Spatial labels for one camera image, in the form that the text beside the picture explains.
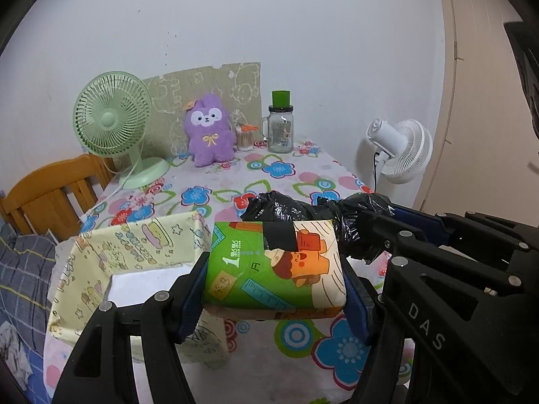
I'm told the green desk fan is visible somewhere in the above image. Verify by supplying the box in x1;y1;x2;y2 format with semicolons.
72;71;171;190

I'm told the purple plush toy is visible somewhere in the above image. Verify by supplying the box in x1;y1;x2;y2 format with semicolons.
183;95;234;168

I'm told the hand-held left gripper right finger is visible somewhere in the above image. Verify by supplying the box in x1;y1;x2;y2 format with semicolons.
342;257;416;404

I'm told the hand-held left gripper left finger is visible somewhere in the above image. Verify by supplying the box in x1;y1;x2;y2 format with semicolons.
51;251;211;404

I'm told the green patterned board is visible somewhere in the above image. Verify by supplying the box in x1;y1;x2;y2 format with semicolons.
142;62;262;156

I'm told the cotton swab jar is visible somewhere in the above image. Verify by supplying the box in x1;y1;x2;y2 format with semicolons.
236;123;257;152

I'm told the grey plaid bedding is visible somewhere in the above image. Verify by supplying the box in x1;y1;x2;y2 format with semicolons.
0;223;57;388

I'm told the wooden bed headboard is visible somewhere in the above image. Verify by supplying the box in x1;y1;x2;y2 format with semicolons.
0;154;119;236

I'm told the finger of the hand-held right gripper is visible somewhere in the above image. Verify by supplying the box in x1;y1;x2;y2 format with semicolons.
384;254;526;404
357;204;530;262

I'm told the black plastic bag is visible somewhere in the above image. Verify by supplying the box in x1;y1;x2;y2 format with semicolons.
241;191;397;264

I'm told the glass jar with green lid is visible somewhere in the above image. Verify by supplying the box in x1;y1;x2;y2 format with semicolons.
261;90;295;154

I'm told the white fan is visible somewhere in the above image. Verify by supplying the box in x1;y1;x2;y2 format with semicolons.
356;118;434;185

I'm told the green cartoon tissue pack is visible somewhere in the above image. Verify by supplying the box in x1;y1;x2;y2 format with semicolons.
201;219;348;321

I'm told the beige door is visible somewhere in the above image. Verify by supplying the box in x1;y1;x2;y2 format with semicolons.
415;0;539;220

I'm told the floral tablecloth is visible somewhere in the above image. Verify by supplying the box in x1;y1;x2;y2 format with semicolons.
42;139;417;404

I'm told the white patterned cloth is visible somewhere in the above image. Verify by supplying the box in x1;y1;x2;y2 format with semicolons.
0;322;32;388

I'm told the yellow fabric storage box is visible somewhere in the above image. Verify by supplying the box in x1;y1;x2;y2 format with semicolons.
45;212;230;371

